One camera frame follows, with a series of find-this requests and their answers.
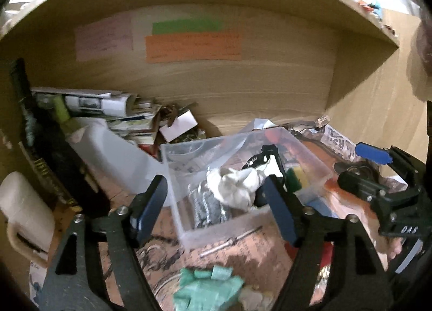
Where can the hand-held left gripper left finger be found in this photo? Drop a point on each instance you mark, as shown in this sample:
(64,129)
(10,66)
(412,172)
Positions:
(152,208)

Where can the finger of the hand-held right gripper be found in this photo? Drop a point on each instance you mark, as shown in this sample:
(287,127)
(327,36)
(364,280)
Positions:
(359,181)
(371,153)

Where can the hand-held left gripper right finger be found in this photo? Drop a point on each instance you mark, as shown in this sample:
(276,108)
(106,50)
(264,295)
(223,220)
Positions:
(279,211)

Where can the white cloth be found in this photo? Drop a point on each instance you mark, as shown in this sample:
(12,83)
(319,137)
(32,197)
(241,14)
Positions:
(233,184)

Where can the clear plastic box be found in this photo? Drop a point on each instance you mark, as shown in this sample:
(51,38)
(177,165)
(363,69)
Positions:
(236,149)

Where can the person's right hand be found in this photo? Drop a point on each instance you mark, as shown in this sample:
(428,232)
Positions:
(391,248)

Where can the crumpled newspaper sheet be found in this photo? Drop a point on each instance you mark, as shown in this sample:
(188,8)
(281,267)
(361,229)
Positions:
(339,140)

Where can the green yellow sponge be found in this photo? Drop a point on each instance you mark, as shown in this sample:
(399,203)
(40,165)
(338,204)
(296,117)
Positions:
(298,179)

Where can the metal rod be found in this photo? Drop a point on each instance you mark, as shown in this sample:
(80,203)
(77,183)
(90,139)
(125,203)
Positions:
(233,240)

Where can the metal screws in bin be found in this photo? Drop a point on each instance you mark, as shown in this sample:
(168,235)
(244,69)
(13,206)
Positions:
(207,208)

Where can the small red object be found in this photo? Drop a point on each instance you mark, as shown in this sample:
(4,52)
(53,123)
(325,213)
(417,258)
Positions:
(325,253)

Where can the brown patterned mat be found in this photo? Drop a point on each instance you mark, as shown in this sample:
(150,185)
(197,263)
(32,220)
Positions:
(243,263)

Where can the translucent plastic lid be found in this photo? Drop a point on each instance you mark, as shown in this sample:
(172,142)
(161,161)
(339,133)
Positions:
(111,152)

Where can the pile of papers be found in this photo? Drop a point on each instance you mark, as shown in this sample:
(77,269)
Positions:
(135,127)

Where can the small white cardboard box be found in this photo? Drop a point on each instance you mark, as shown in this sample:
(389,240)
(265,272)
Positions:
(179,125)

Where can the pale blue paper sheet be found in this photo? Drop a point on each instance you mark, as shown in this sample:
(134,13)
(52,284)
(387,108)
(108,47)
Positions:
(260,125)

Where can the cream crumpled scrap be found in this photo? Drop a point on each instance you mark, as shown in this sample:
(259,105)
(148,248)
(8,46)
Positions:
(256,299)

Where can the person's head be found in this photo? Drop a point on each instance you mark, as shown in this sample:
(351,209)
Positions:
(420,61)

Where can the rolled newspaper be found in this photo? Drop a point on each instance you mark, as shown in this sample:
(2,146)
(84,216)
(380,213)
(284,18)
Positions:
(98,102)

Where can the wooden shelf unit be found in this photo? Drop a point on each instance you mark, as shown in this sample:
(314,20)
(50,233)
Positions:
(236,88)

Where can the small green bottle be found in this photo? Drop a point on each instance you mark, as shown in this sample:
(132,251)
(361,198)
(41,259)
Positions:
(61,110)

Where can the dark glass bottle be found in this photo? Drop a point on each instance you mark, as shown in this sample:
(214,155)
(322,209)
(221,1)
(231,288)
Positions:
(37,135)

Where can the orange paper note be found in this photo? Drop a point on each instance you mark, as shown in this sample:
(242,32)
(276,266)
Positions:
(192,48)

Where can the pink paper note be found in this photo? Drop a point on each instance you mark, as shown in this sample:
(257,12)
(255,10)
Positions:
(103,38)

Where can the green paper note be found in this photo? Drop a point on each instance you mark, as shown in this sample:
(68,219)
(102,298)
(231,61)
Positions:
(187,26)

